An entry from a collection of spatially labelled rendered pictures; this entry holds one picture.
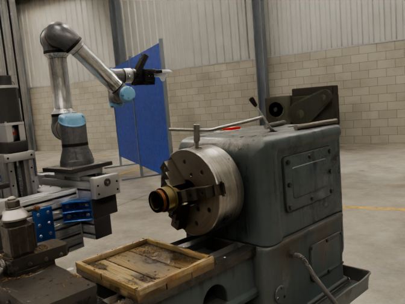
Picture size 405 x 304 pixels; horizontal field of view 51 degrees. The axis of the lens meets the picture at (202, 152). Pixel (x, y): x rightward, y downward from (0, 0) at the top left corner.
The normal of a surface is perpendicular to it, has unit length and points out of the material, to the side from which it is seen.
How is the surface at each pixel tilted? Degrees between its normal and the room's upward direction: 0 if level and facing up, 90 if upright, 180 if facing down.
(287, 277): 90
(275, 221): 89
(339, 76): 90
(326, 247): 90
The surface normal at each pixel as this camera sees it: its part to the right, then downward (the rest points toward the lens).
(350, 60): -0.49, 0.15
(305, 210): 0.69, 0.02
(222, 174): 0.58, -0.42
